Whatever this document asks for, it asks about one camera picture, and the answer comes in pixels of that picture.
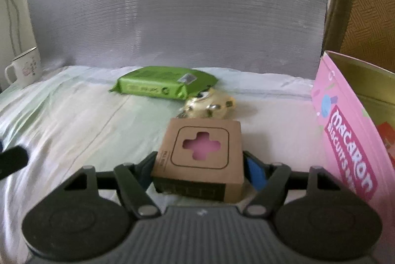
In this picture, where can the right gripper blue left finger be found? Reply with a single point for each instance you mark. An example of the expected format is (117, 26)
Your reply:
(144, 169)

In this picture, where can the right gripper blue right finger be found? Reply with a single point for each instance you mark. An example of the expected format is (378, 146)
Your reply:
(254, 171)

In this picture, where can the brown cardboard box pink cutout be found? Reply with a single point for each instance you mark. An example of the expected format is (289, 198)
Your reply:
(202, 159)

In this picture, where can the pink macaron biscuit tin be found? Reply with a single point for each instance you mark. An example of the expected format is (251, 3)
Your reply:
(351, 98)

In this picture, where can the red box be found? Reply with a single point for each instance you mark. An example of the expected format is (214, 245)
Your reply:
(387, 134)

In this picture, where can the light bed sheet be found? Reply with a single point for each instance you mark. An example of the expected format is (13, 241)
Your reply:
(71, 118)

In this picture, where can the green wet wipes pack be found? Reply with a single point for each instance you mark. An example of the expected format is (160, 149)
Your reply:
(174, 83)

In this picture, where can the grey sofa backrest cushion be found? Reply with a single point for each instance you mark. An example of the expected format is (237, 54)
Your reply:
(261, 36)

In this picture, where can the yellow plush keychain toy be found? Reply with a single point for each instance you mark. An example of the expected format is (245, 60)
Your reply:
(213, 104)

